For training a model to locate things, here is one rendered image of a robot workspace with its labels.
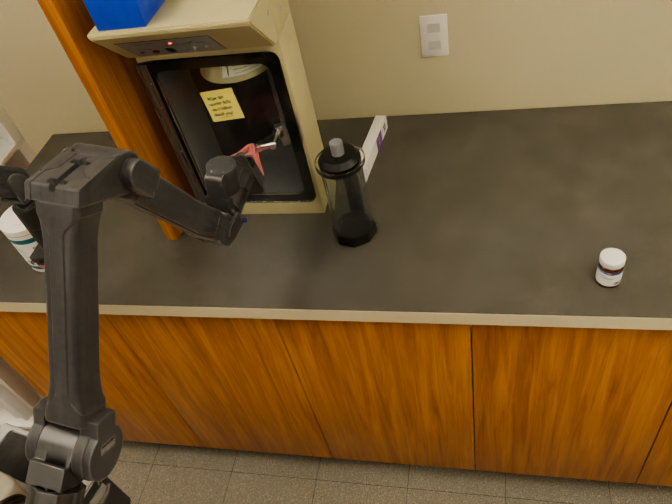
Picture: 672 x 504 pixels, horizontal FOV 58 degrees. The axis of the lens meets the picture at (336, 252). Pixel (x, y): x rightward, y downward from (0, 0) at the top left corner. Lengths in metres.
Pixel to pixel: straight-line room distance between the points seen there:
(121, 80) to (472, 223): 0.84
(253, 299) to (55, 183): 0.68
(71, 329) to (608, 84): 1.45
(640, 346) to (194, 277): 1.00
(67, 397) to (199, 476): 1.46
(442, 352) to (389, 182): 0.45
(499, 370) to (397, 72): 0.84
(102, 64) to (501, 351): 1.05
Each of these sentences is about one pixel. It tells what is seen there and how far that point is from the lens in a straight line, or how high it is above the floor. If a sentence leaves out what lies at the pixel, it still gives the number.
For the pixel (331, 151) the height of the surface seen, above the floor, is 1.19.
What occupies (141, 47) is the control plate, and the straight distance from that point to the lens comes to 1.28.
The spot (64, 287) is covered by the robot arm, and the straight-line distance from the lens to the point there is 0.81.
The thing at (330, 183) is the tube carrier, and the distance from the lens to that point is 1.30.
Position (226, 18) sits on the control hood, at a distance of 1.14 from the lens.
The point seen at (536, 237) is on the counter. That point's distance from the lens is 1.41.
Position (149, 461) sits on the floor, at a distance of 2.41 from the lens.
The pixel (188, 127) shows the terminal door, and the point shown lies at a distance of 1.43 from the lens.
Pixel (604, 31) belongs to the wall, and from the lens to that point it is 1.72.
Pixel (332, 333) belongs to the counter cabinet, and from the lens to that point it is 1.44.
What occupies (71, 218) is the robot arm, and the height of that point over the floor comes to 1.53.
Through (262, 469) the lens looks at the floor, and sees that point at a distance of 2.23.
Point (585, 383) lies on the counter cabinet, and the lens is 1.55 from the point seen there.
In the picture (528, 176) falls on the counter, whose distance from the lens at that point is 1.56.
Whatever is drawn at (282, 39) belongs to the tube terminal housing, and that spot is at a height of 1.40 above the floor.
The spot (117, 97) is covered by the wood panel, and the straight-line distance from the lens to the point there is 1.41.
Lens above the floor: 1.96
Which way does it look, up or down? 46 degrees down
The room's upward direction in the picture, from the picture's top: 15 degrees counter-clockwise
